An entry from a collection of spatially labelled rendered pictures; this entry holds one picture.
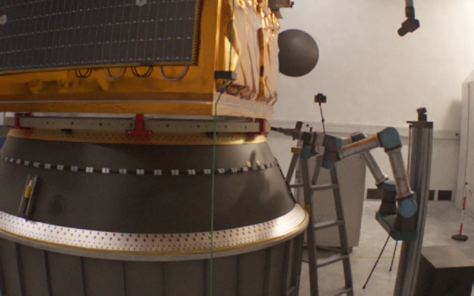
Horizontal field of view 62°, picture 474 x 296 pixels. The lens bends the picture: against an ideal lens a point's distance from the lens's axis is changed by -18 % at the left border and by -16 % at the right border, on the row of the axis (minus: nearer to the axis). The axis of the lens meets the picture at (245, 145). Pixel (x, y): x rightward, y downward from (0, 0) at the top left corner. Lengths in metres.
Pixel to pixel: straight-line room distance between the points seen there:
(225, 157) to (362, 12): 8.33
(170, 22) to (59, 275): 1.21
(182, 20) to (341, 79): 8.35
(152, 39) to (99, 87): 0.32
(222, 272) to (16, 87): 1.33
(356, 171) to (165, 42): 4.51
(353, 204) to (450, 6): 6.25
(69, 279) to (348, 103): 8.57
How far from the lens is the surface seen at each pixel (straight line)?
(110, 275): 2.01
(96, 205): 2.03
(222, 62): 1.84
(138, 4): 1.91
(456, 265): 3.08
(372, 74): 10.10
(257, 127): 2.49
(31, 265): 2.19
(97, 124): 2.11
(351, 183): 6.04
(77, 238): 2.00
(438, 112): 10.38
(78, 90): 2.03
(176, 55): 1.80
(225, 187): 2.20
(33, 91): 2.19
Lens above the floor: 1.74
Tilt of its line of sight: 3 degrees down
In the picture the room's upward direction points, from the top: 2 degrees clockwise
